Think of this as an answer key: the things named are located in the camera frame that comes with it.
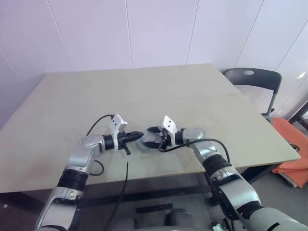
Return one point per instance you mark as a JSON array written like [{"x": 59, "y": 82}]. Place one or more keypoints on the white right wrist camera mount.
[{"x": 168, "y": 124}]

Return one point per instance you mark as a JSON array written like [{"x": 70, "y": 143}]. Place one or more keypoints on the flat black strip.
[{"x": 154, "y": 208}]

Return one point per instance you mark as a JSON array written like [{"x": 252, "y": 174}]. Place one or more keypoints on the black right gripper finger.
[
  {"x": 152, "y": 145},
  {"x": 155, "y": 129}
]

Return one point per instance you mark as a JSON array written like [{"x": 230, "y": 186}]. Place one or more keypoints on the small green white object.
[{"x": 217, "y": 227}]

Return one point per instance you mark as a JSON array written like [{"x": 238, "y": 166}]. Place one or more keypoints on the orange cloth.
[{"x": 286, "y": 125}]

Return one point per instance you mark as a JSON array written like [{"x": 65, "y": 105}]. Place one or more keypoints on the dark grey rounded shape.
[{"x": 179, "y": 216}]

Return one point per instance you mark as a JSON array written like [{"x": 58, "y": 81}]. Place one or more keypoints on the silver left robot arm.
[{"x": 79, "y": 158}]

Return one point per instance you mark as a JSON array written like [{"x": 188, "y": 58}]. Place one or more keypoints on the copper wound stator disc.
[{"x": 146, "y": 151}]

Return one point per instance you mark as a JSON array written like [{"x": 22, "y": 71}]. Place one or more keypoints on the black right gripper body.
[{"x": 168, "y": 141}]

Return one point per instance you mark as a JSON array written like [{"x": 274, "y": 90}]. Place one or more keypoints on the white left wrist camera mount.
[{"x": 116, "y": 121}]

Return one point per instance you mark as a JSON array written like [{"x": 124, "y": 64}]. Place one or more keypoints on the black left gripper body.
[{"x": 122, "y": 140}]

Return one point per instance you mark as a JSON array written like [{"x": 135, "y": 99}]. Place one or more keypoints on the black plastic chair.
[{"x": 260, "y": 78}]

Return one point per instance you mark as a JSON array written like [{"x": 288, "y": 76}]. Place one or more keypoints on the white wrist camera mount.
[
  {"x": 168, "y": 124},
  {"x": 116, "y": 121}
]

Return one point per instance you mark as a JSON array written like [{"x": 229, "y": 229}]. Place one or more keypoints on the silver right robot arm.
[{"x": 231, "y": 178}]

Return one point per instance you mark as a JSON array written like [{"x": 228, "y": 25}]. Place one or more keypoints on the black metal table frame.
[{"x": 156, "y": 190}]

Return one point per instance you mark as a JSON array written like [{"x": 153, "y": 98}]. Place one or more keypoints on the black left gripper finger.
[
  {"x": 133, "y": 139},
  {"x": 134, "y": 134}
]

